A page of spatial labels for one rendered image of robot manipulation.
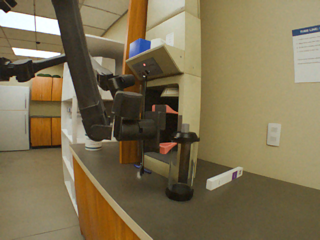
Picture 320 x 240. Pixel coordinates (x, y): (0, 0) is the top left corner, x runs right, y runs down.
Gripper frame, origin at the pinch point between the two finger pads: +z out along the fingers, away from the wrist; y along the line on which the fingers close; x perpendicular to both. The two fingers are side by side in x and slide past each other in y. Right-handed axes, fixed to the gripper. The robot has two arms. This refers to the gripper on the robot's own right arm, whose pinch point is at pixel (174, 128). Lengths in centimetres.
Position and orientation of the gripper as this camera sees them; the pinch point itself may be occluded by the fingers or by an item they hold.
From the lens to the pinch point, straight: 55.8
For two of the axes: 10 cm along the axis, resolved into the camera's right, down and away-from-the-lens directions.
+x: -6.2, -0.6, 7.9
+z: 7.9, 0.0, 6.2
